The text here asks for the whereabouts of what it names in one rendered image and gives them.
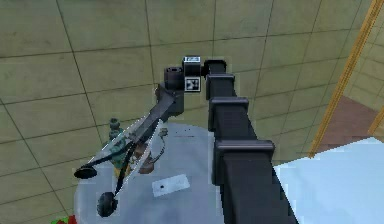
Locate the pale grey round table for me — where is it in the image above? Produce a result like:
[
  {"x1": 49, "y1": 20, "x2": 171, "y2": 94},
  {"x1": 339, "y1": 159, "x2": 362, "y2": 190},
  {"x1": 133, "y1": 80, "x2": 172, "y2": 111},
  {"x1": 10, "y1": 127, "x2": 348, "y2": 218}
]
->
[{"x1": 72, "y1": 122, "x2": 225, "y2": 224}]

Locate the green knobbed figurine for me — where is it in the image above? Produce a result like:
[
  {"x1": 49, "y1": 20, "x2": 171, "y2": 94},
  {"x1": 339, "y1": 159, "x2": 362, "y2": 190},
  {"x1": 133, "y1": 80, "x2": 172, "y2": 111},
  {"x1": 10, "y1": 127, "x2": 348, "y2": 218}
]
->
[{"x1": 107, "y1": 117, "x2": 138, "y2": 172}]

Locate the red and green small object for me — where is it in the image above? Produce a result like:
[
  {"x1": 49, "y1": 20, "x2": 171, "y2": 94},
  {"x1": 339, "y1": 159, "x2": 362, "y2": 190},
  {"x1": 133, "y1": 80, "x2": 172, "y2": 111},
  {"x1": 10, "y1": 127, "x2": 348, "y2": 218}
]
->
[{"x1": 50, "y1": 214, "x2": 78, "y2": 224}]

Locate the grey thin wire loop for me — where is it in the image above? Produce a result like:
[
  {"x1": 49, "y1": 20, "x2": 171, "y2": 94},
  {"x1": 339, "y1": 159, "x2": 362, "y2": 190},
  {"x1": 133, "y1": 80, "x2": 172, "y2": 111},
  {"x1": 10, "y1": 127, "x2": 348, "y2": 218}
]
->
[{"x1": 148, "y1": 127, "x2": 170, "y2": 165}]

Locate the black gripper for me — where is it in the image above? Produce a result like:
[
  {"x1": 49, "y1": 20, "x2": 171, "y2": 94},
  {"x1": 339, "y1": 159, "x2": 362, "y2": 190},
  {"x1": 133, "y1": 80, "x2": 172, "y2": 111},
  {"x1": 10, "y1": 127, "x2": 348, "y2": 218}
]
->
[{"x1": 132, "y1": 66, "x2": 186, "y2": 145}]

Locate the brown small lump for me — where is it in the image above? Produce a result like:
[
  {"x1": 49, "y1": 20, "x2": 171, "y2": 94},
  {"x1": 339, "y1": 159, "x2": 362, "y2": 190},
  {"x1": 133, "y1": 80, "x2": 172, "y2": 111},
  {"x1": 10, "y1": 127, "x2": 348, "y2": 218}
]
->
[{"x1": 137, "y1": 146, "x2": 155, "y2": 175}]

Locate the pale blue flat furniture top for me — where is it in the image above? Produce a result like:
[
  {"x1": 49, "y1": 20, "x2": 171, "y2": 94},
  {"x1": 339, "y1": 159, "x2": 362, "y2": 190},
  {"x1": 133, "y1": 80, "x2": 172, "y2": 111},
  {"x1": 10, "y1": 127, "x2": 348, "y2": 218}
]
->
[{"x1": 272, "y1": 135, "x2": 384, "y2": 224}]

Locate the orange wooden door frame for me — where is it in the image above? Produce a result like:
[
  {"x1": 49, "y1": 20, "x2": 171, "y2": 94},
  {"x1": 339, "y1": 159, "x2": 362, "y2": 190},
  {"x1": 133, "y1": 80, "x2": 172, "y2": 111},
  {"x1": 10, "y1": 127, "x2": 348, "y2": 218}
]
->
[{"x1": 307, "y1": 0, "x2": 384, "y2": 159}]

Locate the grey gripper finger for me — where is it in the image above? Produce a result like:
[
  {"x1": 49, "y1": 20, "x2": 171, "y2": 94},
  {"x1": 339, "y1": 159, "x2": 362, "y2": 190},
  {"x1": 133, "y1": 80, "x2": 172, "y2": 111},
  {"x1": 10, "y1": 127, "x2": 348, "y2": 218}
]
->
[
  {"x1": 73, "y1": 141, "x2": 137, "y2": 180},
  {"x1": 96, "y1": 143, "x2": 138, "y2": 218}
]

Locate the white flat card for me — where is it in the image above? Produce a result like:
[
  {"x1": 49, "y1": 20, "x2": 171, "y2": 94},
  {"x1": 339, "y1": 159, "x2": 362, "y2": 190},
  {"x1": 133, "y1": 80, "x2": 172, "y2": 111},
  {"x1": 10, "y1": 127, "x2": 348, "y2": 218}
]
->
[{"x1": 151, "y1": 173, "x2": 192, "y2": 198}]

